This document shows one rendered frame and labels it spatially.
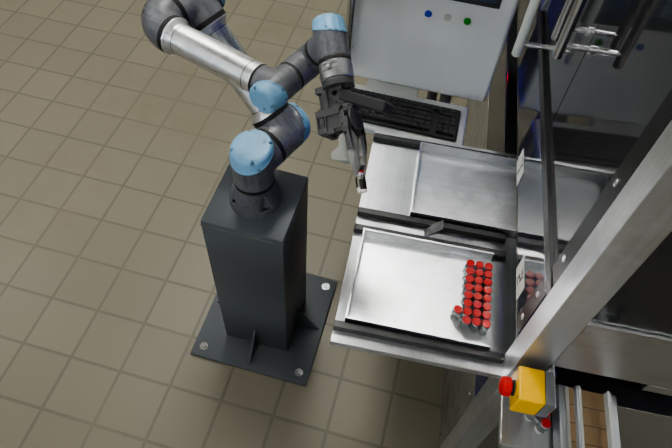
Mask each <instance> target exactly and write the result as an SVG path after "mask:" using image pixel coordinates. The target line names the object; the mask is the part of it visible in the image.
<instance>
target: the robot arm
mask: <svg viewBox="0 0 672 448"><path fill-rule="evenodd" d="M224 5H225V0H147V1H146V3H145V4H144V7H143V9H142V13H141V22H142V27H143V30H144V33H145V35H146V37H147V38H148V40H149V41H150V42H151V43H152V44H153V45H154V46H155V47H156V48H157V49H159V50H160V51H162V52H164V53H166V54H168V55H172V56H173V55H179V56H180V57H182V58H184V59H186V60H188V61H190V62H192V63H194V64H195V65H197V66H199V67H201V68H203V69H205V70H207V71H209V72H211V73H212V74H214V75H216V76H218V77H220V78H222V79H224V80H226V81H228V82H229V83H230V84H231V86H232V87H233V88H234V90H235V91H236V93H237V94H238V95H239V97H240V98H241V100H242V101H243V102H244V104H245V105H246V106H247V108H248V109H249V111H250V112H251V113H252V124H253V125H254V127H255V128H256V129H251V131H244V132H242V133H240V134H239V135H237V136H236V137H235V138H234V140H233V141H232V143H231V146H230V154H229V160H230V164H231V168H232V175H233V184H232V186H231V189H230V193H229V198H230V204H231V206H232V208H233V209H234V211H235V212H236V213H238V214H239V215H241V216H243V217H246V218H251V219H259V218H264V217H267V216H269V215H271V214H272V213H274V212H275V211H276V210H277V209H278V207H279V206H280V203H281V199H282V195H281V188H280V186H279V184H278V182H277V181H276V179H275V175H274V171H275V169H276V168H277V167H278V166H279V165H280V164H281V163H282V162H284V161H285V160H286V159H287V158H288V157H289V156H290V155H291V154H292V153H293V152H294V151H295V150H296V149H297V148H298V147H300V146H301V145H302V144H303V143H304V141H305V140H306V139H307V138H308V137H309V135H310V129H311V126H310V121H309V119H308V116H307V115H306V113H305V111H304V110H303V109H302V108H301V107H298V105H297V104H295V103H291V102H290V103H288V102H287V101H288V100H289V99H290V98H292V97H293V96H294V95H295V94H296V93H297V92H298V91H300V90H301V89H302V88H303V87H304V86H306V85H307V84H308V83H309V82H310V81H311V80H313V79H314V78H315V77H317V76H318V74H319V73H320V80H321V84H322V86H321V87H318V88H315V95H317V96H319V101H320V108H321V109H320V110H321V111H319V110H318V111H317V112H315V117H316V124H317V131H318V135H320V136H322V137H325V138H327V139H330V140H332V141H333V140H336V139H338V142H339V145H338V147H337V148H336V149H335V150H333V151H332V153H331V158H332V160H334V161H341V162H342V163H343V164H351V166H352V169H353V172H354V174H355V175H358V173H359V171H364V170H365V167H366V158H367V155H366V153H367V141H366V134H365V130H364V123H363V119H362V115H361V112H360V111H359V107H361V108H364V109H368V110H371V111H374V113H375V114H377V115H384V114H385V115H391V114H392V111H393V108H394V105H393V104H391V103H389V102H388V101H387V100H386V99H385V98H373V97H370V96H366V95H362V94H359V93H355V92H352V91H350V90H352V89H353V88H354V87H355V83H354V78H355V77H354V71H353V65H352V60H351V54H350V48H349V42H348V36H347V33H348V31H347V30H346V26H345V21H344V18H343V17H342V16H341V15H340V14H337V13H324V14H321V15H319V16H317V17H315V18H314V19H313V21H312V32H313V36H312V37H310V38H309V40H308V41H307V42H305V43H304V44H303V45H302V46H301V47H300V48H299V49H297V50H296V51H295V52H293V53H292V54H291V55H290V56H289V57H288V58H287V59H285V60H284V61H283V62H282V63H280V64H279V65H278V66H276V67H275V68H272V67H270V66H268V65H266V64H264V63H262V62H260V61H258V60H256V59H254V58H252V57H250V56H249V55H248V54H247V52H246V51H245V50H244V48H243V47H242V45H241V44H240V42H239V41H238V40H237V38H236V37H235V35H234V34H233V32H232V31H231V29H230V28H229V27H228V25H227V24H226V15H227V14H226V12H225V11H224V9H223V7H224Z"/></svg>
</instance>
